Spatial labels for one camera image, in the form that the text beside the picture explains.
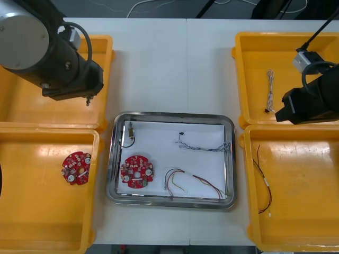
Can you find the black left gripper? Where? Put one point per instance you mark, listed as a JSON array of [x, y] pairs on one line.
[[79, 79]]

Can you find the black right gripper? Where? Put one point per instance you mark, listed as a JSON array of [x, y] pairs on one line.
[[304, 105]]

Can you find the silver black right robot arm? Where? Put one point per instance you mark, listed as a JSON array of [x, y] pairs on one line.
[[331, 90]]

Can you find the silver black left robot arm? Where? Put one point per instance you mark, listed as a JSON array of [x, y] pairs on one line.
[[23, 37]]

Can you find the yellow-orange plastic bin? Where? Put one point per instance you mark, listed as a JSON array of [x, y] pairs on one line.
[[31, 111], [39, 211], [257, 92], [299, 198]]

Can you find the thin red green-yellow harness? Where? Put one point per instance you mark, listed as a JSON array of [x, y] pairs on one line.
[[265, 181]]

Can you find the round red circuit board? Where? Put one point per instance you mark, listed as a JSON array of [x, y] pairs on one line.
[[76, 168], [136, 172]]

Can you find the white sheet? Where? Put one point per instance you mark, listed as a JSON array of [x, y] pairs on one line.
[[159, 143]]

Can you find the black stand leg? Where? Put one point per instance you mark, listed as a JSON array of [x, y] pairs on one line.
[[205, 9]]

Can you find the steel tray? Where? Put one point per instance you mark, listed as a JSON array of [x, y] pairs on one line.
[[169, 203]]

